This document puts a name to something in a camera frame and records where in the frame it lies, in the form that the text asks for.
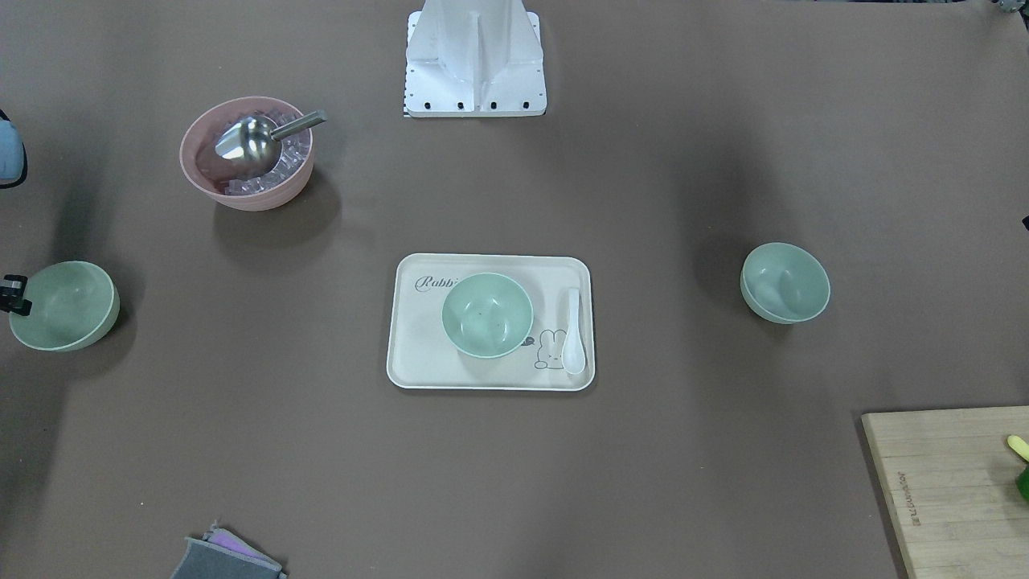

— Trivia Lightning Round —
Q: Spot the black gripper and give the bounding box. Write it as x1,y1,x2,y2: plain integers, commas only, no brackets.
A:
1,274,32,318

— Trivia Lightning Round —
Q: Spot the green bowl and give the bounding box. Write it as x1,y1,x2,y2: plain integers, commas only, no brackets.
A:
441,273,535,359
740,242,831,325
8,261,121,352

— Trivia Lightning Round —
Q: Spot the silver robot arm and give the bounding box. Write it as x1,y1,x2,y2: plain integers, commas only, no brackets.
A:
1,111,32,318

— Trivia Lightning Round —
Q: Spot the pink bowl with ice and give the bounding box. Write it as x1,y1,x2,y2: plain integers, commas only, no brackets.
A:
178,96,325,211

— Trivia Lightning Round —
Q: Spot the metal ice scoop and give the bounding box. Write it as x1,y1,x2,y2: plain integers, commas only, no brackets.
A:
213,110,328,175

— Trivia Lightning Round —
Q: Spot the grey folded cloth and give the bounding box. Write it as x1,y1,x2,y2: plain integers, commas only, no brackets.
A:
171,524,288,578

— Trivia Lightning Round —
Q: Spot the green bowl on tray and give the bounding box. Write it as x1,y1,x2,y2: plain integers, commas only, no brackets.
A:
441,273,535,359

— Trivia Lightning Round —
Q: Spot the cream rabbit serving tray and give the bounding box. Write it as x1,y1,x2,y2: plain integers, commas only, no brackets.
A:
386,253,596,392

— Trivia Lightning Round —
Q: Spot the white ceramic spoon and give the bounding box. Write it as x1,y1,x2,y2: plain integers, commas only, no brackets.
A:
562,287,587,376

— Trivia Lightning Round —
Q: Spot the bamboo cutting board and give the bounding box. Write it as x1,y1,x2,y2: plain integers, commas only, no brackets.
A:
861,406,1028,578

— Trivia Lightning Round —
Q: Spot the yellow plastic knife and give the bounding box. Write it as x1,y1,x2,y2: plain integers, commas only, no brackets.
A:
1006,434,1029,464

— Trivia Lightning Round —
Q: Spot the green lime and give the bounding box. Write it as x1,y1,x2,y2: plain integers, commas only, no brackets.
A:
1015,466,1029,503

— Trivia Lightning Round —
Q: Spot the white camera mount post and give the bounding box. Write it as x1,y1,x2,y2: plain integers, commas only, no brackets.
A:
404,1,548,118

